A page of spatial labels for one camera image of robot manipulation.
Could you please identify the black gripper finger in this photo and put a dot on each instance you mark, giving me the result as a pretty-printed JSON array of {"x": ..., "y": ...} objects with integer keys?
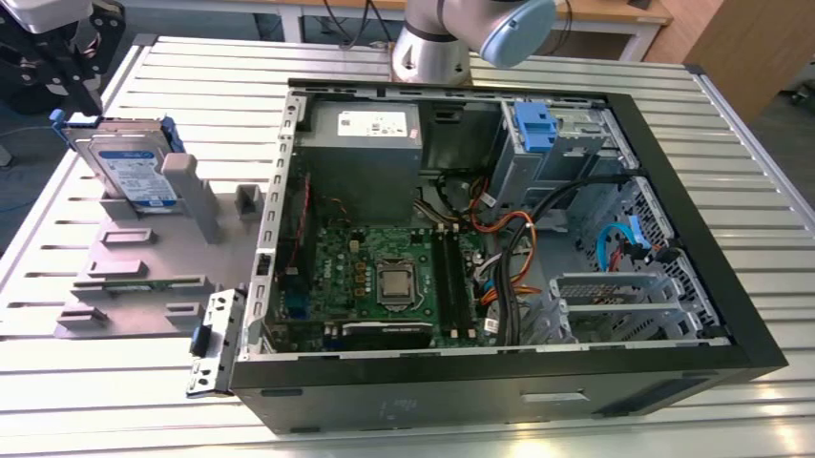
[
  {"x": 32, "y": 62},
  {"x": 111, "y": 24}
]

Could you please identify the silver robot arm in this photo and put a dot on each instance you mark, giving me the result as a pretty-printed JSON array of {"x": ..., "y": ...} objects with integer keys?
[{"x": 432, "y": 57}]

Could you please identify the hard disk in blue carrier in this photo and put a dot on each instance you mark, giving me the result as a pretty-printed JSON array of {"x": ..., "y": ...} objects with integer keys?
[{"x": 133, "y": 176}]

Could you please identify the grey plastic parts rack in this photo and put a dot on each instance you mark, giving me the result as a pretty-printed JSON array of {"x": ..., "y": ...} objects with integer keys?
[{"x": 172, "y": 257}]

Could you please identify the grey power supply unit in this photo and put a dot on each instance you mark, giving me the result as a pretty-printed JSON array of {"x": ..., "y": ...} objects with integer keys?
[{"x": 356, "y": 181}]

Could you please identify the green motherboard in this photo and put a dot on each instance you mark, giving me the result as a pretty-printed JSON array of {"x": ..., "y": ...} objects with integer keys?
[{"x": 338, "y": 267}]

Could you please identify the CPU socket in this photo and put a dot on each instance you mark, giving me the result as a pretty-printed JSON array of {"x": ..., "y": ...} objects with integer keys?
[{"x": 376, "y": 286}]

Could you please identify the silver CPU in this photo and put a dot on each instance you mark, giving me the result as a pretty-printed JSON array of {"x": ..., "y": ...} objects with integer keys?
[{"x": 396, "y": 284}]

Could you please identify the metal optical drive cage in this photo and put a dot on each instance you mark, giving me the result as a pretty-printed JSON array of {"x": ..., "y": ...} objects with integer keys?
[{"x": 522, "y": 172}]

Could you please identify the black RAM slot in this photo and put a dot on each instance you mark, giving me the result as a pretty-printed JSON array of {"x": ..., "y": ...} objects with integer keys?
[
  {"x": 446, "y": 281},
  {"x": 462, "y": 281}
]

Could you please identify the black graphics card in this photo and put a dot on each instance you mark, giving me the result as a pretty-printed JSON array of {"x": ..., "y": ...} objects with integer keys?
[{"x": 382, "y": 334}]

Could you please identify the light wooden desk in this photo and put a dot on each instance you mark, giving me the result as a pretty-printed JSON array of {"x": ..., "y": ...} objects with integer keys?
[{"x": 611, "y": 19}]

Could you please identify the black open PC case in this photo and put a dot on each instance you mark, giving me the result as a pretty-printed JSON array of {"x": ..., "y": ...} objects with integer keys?
[{"x": 446, "y": 396}]

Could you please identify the brown wooden cabinet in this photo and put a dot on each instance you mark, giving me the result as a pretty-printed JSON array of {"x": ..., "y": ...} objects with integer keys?
[{"x": 732, "y": 47}]

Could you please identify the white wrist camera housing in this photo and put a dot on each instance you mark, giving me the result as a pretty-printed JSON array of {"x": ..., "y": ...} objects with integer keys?
[{"x": 51, "y": 14}]

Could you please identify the white desk frame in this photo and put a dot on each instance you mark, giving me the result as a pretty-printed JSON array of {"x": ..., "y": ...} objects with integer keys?
[{"x": 274, "y": 26}]

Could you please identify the metal card retention bracket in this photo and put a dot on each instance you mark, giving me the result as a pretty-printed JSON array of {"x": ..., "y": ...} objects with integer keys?
[{"x": 219, "y": 334}]

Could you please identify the blue plastic drive bracket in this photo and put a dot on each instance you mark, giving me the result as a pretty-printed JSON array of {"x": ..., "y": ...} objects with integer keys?
[{"x": 534, "y": 129}]

